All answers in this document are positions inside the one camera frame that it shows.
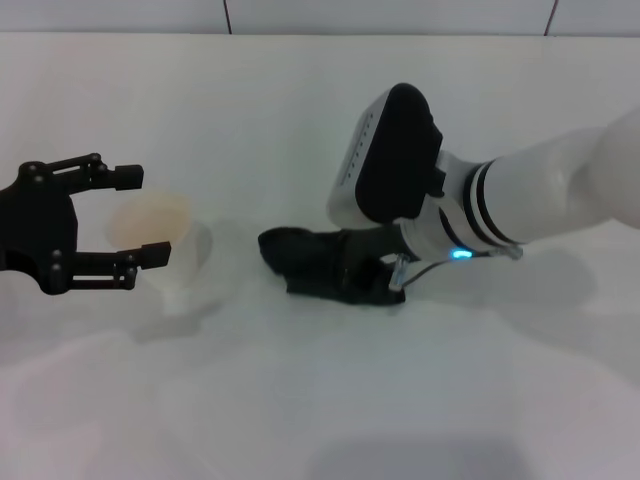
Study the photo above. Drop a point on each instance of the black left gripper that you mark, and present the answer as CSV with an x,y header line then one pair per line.
x,y
35,225

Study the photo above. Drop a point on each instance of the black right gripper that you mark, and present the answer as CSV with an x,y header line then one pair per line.
x,y
375,242

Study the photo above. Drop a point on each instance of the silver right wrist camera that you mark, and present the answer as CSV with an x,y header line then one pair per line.
x,y
395,150

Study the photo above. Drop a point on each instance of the white translucent cup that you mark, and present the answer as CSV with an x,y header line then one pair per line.
x,y
150,220

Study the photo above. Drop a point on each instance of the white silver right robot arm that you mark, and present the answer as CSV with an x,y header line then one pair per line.
x,y
550,175

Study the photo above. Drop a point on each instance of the dark blue rag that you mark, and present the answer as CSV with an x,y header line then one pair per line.
x,y
300,255

